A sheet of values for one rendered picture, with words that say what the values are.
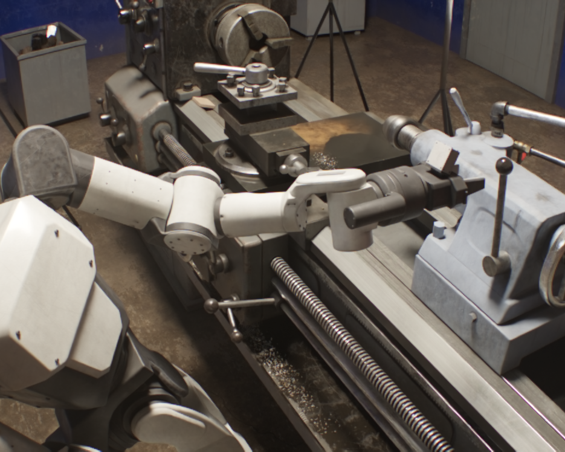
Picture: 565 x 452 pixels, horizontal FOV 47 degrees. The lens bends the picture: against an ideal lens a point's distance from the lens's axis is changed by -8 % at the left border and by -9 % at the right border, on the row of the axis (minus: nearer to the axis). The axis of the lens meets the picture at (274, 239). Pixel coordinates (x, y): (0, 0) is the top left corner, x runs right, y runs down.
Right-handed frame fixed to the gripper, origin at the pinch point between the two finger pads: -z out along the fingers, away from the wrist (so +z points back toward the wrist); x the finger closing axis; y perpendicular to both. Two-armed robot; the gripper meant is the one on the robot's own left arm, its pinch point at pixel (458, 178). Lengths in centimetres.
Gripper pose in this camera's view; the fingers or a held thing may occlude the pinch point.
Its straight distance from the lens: 123.8
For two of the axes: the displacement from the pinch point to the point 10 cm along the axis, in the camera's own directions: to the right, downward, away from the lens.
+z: -8.9, 2.5, -3.8
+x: 4.5, 4.1, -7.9
